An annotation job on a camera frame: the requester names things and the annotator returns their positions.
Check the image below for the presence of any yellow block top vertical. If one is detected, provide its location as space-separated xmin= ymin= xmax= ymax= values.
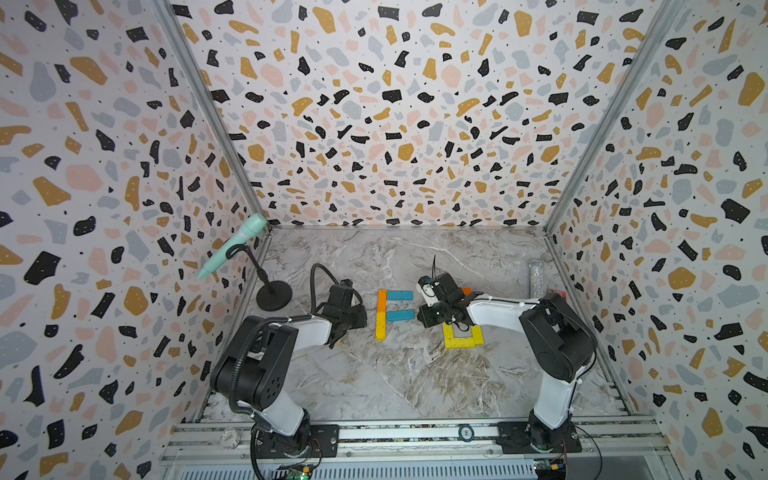
xmin=445 ymin=338 xmax=484 ymax=349

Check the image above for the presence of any yellow block bottom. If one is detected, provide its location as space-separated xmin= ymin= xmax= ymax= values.
xmin=375 ymin=312 xmax=387 ymax=341

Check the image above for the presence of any orange block vertical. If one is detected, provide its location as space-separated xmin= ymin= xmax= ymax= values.
xmin=377 ymin=289 xmax=387 ymax=313

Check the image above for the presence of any teal block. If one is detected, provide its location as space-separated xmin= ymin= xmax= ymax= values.
xmin=386 ymin=310 xmax=416 ymax=322
xmin=386 ymin=290 xmax=414 ymax=302

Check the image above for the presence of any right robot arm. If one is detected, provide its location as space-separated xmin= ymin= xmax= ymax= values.
xmin=417 ymin=273 xmax=597 ymax=451

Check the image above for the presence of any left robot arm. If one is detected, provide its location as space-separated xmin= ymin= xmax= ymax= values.
xmin=210 ymin=279 xmax=367 ymax=437

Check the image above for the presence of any black microphone stand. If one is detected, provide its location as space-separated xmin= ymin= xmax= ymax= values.
xmin=229 ymin=245 xmax=293 ymax=312

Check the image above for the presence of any glitter filled clear tube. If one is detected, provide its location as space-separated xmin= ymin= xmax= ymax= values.
xmin=528 ymin=258 xmax=546 ymax=299

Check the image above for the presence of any mint green microphone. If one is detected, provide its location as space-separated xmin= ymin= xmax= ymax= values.
xmin=197 ymin=214 xmax=267 ymax=279

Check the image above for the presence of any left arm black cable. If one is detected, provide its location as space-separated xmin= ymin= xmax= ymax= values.
xmin=227 ymin=262 xmax=343 ymax=415

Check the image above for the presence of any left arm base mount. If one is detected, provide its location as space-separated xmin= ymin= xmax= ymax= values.
xmin=250 ymin=423 xmax=340 ymax=461

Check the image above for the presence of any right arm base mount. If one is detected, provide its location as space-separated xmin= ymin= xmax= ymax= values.
xmin=495 ymin=418 xmax=582 ymax=454

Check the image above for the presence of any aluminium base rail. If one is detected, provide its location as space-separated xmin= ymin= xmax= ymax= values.
xmin=158 ymin=416 xmax=682 ymax=479

